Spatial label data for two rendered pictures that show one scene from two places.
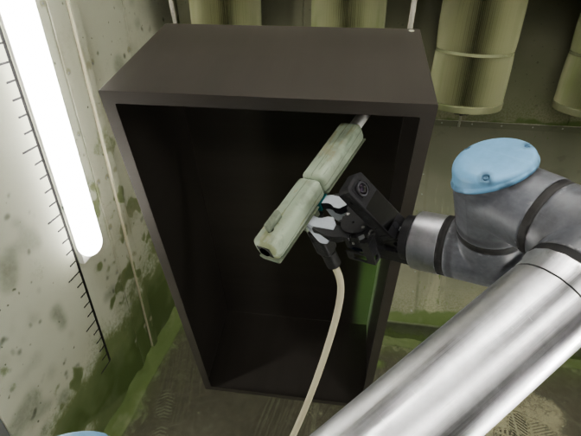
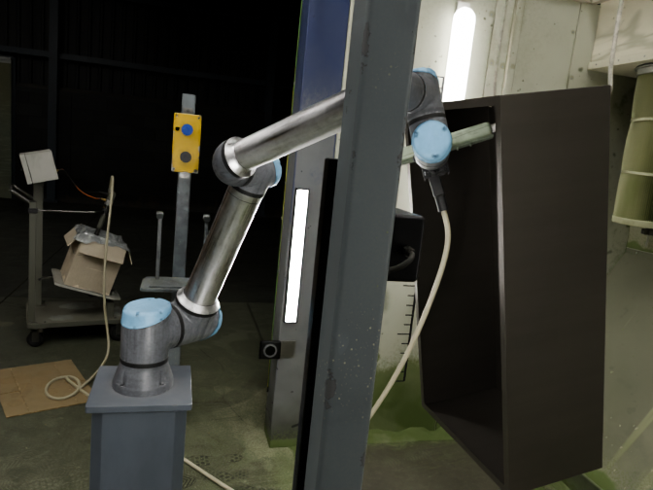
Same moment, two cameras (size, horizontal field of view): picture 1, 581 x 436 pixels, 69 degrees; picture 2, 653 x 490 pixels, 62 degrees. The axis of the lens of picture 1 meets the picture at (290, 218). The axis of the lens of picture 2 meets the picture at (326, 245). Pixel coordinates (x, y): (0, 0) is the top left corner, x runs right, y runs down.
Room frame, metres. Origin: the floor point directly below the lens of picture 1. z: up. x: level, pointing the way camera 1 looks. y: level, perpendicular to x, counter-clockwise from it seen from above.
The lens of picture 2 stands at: (-0.30, -1.39, 1.44)
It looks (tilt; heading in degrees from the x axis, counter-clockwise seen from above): 10 degrees down; 65
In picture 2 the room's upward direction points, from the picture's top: 6 degrees clockwise
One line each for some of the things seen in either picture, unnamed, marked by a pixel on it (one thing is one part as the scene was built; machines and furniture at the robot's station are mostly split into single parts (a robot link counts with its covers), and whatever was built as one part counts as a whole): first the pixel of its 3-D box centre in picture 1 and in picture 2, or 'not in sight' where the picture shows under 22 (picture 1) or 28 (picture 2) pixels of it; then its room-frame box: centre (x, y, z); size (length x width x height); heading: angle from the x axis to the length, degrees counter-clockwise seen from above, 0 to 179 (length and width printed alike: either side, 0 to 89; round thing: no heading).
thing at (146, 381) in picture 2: not in sight; (144, 369); (-0.08, 0.36, 0.69); 0.19 x 0.19 x 0.10
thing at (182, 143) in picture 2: not in sight; (186, 143); (0.15, 1.15, 1.42); 0.12 x 0.06 x 0.26; 170
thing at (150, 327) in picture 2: not in sight; (148, 329); (-0.08, 0.36, 0.83); 0.17 x 0.15 x 0.18; 29
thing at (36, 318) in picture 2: not in sight; (70, 245); (-0.32, 2.69, 0.64); 0.73 x 0.50 x 1.27; 5
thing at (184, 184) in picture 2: not in sight; (179, 269); (0.16, 1.21, 0.82); 0.06 x 0.06 x 1.64; 80
